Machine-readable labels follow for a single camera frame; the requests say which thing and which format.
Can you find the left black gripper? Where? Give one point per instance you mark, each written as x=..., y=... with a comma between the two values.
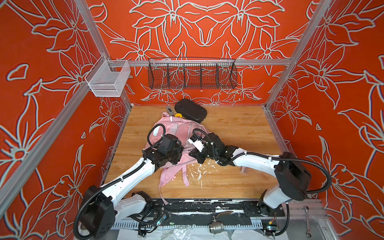
x=175, y=159

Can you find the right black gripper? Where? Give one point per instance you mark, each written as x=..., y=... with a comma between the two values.
x=196, y=154

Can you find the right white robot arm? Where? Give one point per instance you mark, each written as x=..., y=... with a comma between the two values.
x=292, y=175

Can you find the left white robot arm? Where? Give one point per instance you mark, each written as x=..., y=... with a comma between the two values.
x=98, y=209

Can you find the black pencil case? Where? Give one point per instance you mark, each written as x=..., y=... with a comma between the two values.
x=190, y=110

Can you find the metal ball valve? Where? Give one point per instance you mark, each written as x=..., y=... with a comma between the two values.
x=216, y=227

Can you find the silver wrench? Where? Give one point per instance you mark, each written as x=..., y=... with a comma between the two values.
x=308, y=233

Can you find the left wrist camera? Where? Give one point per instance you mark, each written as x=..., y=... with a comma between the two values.
x=170, y=145

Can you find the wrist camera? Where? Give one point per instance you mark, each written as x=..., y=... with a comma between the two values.
x=206, y=143
x=170, y=145

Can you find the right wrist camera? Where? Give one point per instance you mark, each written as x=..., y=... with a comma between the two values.
x=206, y=143

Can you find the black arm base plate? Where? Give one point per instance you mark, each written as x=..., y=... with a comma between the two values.
x=249, y=207

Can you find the white cable duct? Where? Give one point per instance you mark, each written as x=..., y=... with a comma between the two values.
x=129, y=224

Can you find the black wire wall basket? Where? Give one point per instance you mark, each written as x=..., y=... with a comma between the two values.
x=192, y=74

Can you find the white wire wall basket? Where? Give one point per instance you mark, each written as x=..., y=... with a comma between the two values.
x=107, y=78

